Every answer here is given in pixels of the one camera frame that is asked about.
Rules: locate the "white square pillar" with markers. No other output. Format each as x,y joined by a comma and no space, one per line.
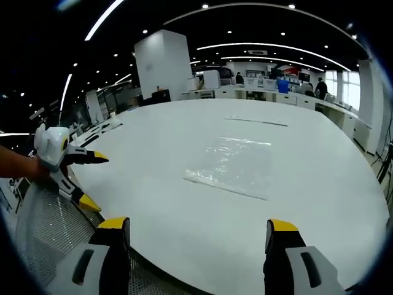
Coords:
162,66

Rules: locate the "white box appliance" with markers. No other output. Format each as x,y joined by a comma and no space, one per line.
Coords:
212,79

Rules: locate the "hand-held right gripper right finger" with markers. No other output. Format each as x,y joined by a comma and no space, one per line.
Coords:
294,261

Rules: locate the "blue plastic crate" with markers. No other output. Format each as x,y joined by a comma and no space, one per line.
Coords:
283,86

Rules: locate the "clear resealable plastic bag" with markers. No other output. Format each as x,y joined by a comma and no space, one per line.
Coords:
228,167

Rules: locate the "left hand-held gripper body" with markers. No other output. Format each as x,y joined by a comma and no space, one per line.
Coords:
52,147

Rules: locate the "black monitor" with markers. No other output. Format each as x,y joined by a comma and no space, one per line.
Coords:
161,96

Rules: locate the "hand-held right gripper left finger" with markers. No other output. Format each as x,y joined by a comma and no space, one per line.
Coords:
101,261

